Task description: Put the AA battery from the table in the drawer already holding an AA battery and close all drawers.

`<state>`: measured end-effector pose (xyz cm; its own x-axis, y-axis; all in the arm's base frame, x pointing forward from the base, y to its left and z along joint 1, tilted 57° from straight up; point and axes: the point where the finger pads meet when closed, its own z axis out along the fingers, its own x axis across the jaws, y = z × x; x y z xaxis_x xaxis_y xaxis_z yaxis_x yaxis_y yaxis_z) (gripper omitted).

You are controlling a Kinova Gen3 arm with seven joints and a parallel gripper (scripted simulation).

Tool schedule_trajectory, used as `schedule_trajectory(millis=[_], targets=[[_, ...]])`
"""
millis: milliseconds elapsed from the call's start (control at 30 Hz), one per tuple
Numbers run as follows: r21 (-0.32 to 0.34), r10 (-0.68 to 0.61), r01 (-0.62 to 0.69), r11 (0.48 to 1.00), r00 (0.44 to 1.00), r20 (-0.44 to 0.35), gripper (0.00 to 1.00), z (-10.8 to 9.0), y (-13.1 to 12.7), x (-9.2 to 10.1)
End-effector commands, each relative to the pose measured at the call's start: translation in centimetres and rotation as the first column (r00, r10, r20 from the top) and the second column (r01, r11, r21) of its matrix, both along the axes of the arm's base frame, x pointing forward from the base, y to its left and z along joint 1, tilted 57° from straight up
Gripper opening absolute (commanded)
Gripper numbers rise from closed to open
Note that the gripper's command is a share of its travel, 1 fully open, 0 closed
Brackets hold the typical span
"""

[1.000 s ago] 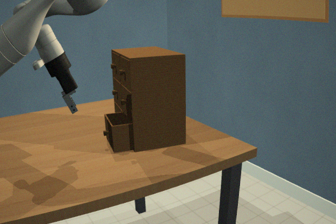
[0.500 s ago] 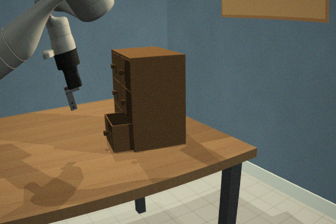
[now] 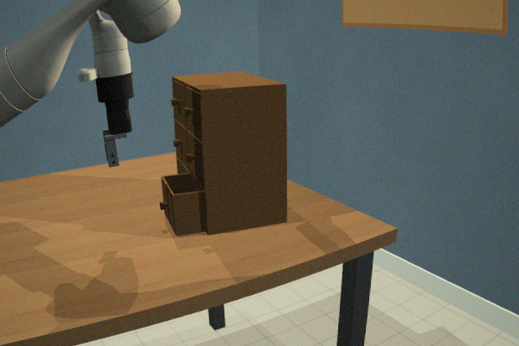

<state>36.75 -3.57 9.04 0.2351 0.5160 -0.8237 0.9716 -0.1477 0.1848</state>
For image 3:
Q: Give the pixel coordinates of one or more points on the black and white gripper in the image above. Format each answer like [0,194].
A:
[112,74]

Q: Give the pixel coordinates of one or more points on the brown wooden chest of drawers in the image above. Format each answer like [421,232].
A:
[244,140]

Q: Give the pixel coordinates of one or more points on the dark brown drawer front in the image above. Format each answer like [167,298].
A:
[193,108]
[179,102]
[186,212]
[181,141]
[180,167]
[195,157]

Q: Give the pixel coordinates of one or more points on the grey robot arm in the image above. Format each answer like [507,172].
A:
[31,66]

